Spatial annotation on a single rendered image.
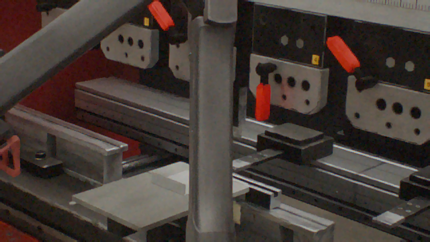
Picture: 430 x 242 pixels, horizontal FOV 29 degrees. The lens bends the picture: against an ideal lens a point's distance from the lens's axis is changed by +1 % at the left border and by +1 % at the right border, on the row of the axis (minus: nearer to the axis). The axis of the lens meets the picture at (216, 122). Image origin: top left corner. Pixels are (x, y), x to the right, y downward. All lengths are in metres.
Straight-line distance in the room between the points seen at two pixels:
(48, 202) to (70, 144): 0.17
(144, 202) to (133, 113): 0.68
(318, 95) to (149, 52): 0.40
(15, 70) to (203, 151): 0.26
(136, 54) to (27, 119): 0.46
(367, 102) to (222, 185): 0.30
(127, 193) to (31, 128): 0.57
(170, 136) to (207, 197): 0.93
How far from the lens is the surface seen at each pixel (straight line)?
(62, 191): 1.83
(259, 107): 1.38
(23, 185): 1.87
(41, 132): 1.97
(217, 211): 1.09
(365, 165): 1.72
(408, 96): 1.25
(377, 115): 1.28
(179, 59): 1.54
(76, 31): 1.08
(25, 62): 1.07
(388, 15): 1.26
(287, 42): 1.37
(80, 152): 1.87
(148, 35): 1.60
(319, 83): 1.34
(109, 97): 2.16
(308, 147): 1.69
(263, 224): 1.51
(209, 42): 1.11
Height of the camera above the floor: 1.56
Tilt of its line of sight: 17 degrees down
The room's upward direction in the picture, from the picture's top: 2 degrees clockwise
